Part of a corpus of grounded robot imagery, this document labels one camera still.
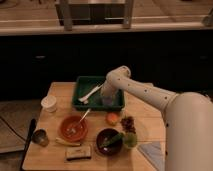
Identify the translucent grey gripper body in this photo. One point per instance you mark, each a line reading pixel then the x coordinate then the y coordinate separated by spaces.
pixel 108 98

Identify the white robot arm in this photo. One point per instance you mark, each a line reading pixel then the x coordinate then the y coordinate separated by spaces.
pixel 188 118

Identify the green plastic tray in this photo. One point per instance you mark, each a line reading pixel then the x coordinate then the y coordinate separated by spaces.
pixel 84 85

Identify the rectangular sponge block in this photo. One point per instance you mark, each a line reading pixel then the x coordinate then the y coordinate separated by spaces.
pixel 81 152

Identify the orange fruit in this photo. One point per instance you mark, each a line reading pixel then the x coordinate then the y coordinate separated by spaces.
pixel 112 118

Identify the white plastic fork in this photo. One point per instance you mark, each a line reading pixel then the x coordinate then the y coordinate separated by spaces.
pixel 85 98

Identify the dark red grapes bunch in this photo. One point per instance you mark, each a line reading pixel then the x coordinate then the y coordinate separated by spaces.
pixel 127 124

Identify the dark brown bowl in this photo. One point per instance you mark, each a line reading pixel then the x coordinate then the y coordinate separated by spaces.
pixel 112 149

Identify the green cucumber toy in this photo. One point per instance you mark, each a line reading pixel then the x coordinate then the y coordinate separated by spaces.
pixel 112 140

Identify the orange bowl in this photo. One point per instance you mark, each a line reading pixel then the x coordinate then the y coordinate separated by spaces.
pixel 68 122

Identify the green cup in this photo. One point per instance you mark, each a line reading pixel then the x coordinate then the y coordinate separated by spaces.
pixel 130 140

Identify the spoon in orange bowl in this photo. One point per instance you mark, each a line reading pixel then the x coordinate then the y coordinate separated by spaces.
pixel 80 121

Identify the white paper cup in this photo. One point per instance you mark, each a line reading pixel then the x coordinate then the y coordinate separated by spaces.
pixel 49 103

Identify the yellow banana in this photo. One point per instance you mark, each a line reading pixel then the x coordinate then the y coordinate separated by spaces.
pixel 63 142

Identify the blue grey cloth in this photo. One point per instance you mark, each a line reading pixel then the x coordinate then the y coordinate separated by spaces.
pixel 153 153

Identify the small dark metal cup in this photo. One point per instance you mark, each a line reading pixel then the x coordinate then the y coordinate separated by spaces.
pixel 40 137

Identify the wooden chair frame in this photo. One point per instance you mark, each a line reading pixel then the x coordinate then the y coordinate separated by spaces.
pixel 94 12

